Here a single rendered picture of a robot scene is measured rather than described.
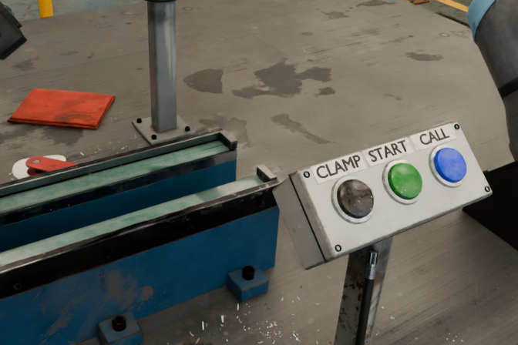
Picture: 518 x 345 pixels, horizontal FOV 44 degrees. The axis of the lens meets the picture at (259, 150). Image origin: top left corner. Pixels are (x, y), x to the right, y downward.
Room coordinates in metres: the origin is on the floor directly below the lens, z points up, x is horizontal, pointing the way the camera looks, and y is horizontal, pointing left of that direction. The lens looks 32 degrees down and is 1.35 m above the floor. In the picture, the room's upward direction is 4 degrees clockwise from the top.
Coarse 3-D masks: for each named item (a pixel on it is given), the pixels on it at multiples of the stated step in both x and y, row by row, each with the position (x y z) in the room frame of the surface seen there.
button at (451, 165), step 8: (440, 152) 0.45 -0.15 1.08; (448, 152) 0.45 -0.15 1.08; (456, 152) 0.45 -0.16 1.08; (440, 160) 0.44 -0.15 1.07; (448, 160) 0.44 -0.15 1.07; (456, 160) 0.45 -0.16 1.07; (464, 160) 0.45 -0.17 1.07; (440, 168) 0.44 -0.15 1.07; (448, 168) 0.44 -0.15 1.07; (456, 168) 0.44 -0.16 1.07; (464, 168) 0.44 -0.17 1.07; (448, 176) 0.43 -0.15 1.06; (456, 176) 0.44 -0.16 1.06
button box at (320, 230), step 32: (448, 128) 0.48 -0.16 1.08; (352, 160) 0.42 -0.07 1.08; (384, 160) 0.43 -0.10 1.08; (416, 160) 0.44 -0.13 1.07; (288, 192) 0.40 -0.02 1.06; (320, 192) 0.39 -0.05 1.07; (384, 192) 0.41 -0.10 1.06; (448, 192) 0.43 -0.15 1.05; (480, 192) 0.44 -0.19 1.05; (288, 224) 0.40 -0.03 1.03; (320, 224) 0.37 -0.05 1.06; (352, 224) 0.38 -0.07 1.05; (384, 224) 0.39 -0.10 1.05; (416, 224) 0.40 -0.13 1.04; (320, 256) 0.36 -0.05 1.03
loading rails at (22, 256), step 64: (0, 192) 0.56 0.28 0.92; (64, 192) 0.57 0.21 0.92; (128, 192) 0.61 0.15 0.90; (192, 192) 0.66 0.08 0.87; (256, 192) 0.59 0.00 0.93; (0, 256) 0.46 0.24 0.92; (64, 256) 0.47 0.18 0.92; (128, 256) 0.50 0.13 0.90; (192, 256) 0.54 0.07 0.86; (256, 256) 0.59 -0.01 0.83; (0, 320) 0.43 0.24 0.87; (64, 320) 0.46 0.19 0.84; (128, 320) 0.48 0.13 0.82
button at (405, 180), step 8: (392, 168) 0.42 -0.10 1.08; (400, 168) 0.42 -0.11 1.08; (408, 168) 0.42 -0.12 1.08; (392, 176) 0.41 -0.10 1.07; (400, 176) 0.42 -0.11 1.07; (408, 176) 0.42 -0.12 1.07; (416, 176) 0.42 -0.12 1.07; (392, 184) 0.41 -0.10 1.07; (400, 184) 0.41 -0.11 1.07; (408, 184) 0.41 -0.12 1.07; (416, 184) 0.42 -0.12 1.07; (400, 192) 0.41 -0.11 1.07; (408, 192) 0.41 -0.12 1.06; (416, 192) 0.41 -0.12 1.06
